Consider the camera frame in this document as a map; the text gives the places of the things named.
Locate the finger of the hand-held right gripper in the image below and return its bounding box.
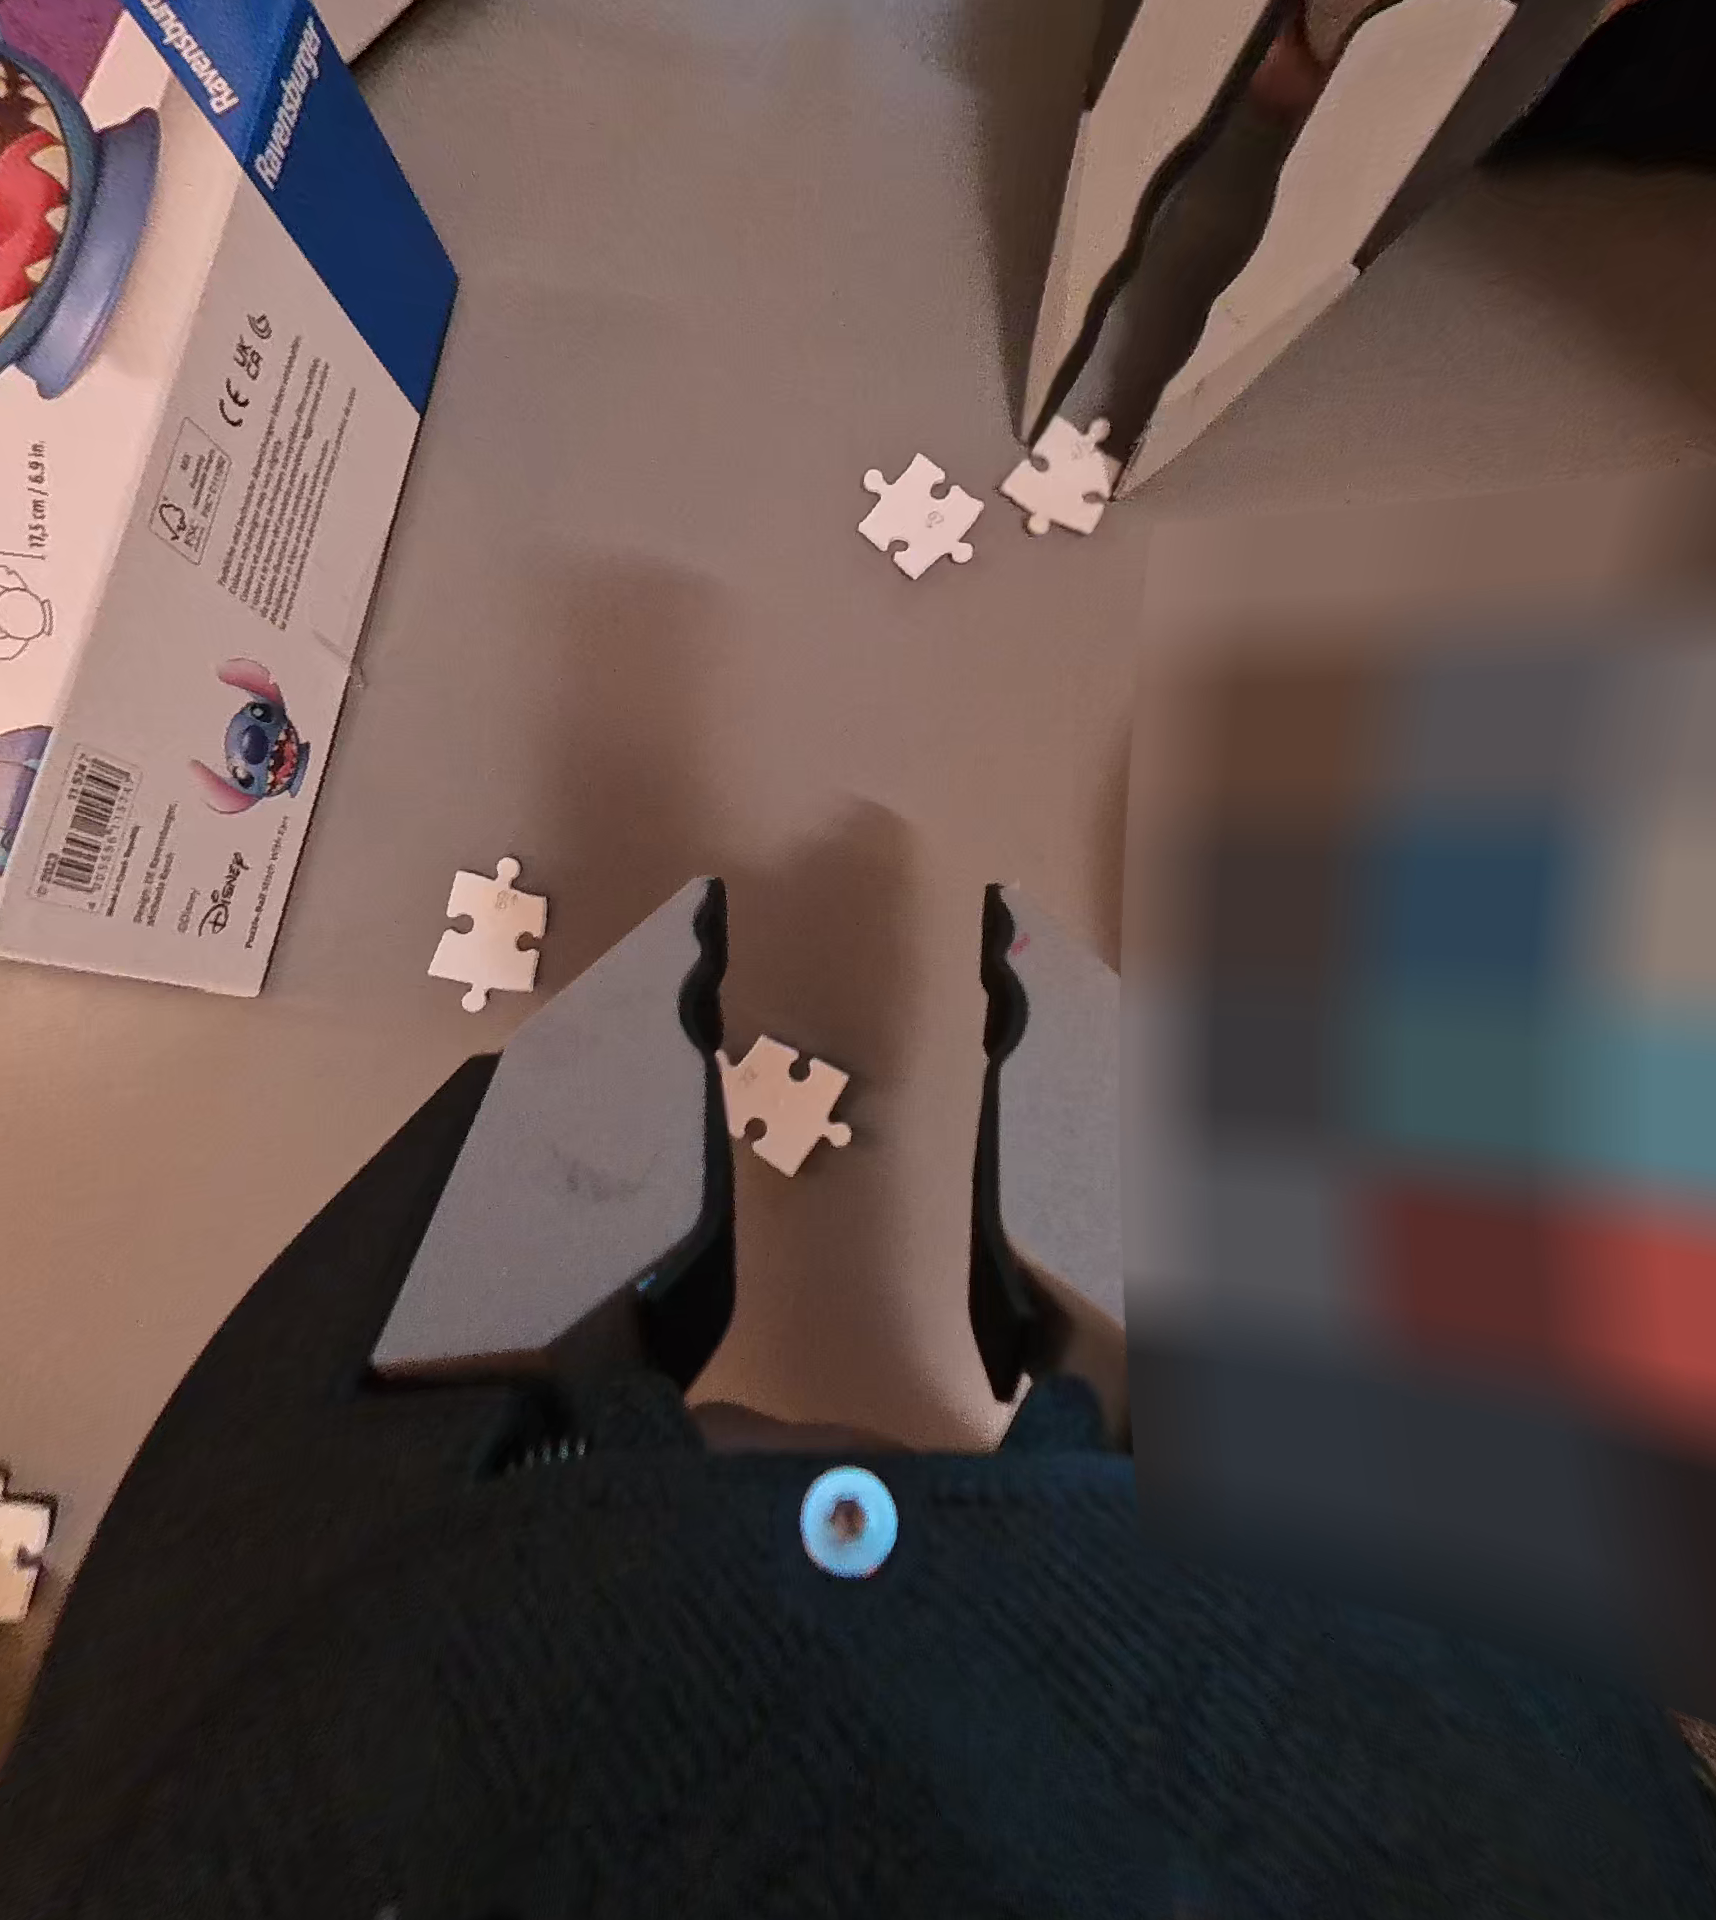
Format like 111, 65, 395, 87
1021, 0, 1288, 450
1113, 0, 1525, 500

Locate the single white puzzle piece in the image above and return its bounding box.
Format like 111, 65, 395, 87
1001, 414, 1118, 539

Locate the printed cardboard puzzle box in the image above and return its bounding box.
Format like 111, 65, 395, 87
0, 0, 460, 1000

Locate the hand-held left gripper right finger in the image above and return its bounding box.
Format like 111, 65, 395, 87
967, 882, 1134, 1409

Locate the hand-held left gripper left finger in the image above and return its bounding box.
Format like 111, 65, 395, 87
367, 874, 741, 1391

